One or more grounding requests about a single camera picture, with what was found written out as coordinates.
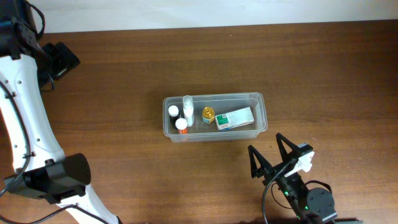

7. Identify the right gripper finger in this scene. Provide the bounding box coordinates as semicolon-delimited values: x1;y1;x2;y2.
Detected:
275;132;302;163
248;145;274;178

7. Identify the white medicine box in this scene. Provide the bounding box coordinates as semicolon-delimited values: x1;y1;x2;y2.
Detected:
215;107;254;131

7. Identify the small gold-lidded balm jar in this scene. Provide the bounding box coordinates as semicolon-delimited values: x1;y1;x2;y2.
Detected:
202;107;215;124

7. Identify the orange tube white cap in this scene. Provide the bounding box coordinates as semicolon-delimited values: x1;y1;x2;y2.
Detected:
175;118;188;134

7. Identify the white lotion bottle clear cap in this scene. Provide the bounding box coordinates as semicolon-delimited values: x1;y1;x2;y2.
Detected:
183;95;194;127

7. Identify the dark bottle white cap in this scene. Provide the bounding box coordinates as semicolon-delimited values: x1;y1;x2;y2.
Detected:
168;105;180;128

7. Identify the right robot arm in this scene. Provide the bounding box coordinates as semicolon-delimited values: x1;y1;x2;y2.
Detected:
248;133;337;223

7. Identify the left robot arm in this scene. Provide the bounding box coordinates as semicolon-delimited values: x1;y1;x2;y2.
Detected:
1;0;120;223

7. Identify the clear plastic container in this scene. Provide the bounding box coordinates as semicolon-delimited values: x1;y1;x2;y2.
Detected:
163;92;268;142

